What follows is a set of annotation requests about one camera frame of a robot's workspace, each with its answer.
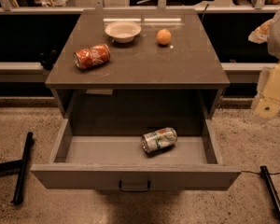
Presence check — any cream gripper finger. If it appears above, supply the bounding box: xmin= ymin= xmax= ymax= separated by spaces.
xmin=248 ymin=20 xmax=272 ymax=44
xmin=251 ymin=63 xmax=280 ymax=120

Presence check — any silver green 7up can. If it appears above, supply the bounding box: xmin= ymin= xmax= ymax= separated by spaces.
xmin=141 ymin=127 xmax=177 ymax=153

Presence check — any grey counter cabinet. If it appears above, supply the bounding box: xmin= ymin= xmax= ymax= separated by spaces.
xmin=45 ymin=8 xmax=231 ymax=120

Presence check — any red cola can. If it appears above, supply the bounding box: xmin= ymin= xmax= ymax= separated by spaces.
xmin=73 ymin=44 xmax=110 ymax=70

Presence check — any open grey top drawer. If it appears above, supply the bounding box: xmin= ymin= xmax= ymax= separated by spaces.
xmin=30 ymin=91 xmax=243 ymax=192

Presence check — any black stand leg right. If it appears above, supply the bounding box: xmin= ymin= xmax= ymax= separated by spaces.
xmin=260 ymin=165 xmax=280 ymax=223

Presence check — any black stand leg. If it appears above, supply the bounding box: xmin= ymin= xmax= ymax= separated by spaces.
xmin=260 ymin=165 xmax=280 ymax=223
xmin=0 ymin=132 xmax=35 ymax=205

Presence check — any orange fruit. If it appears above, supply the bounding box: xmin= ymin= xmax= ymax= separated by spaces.
xmin=156 ymin=29 xmax=172 ymax=46

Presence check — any white bowl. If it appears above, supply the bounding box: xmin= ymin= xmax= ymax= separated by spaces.
xmin=105 ymin=21 xmax=141 ymax=43

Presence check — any black clamp object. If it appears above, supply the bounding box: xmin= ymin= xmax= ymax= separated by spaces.
xmin=39 ymin=49 xmax=57 ymax=70

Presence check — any black stand leg left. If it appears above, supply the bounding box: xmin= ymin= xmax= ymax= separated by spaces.
xmin=0 ymin=132 xmax=35 ymax=205

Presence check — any black drawer handle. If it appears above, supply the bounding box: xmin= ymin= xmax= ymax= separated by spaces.
xmin=119 ymin=181 xmax=150 ymax=192

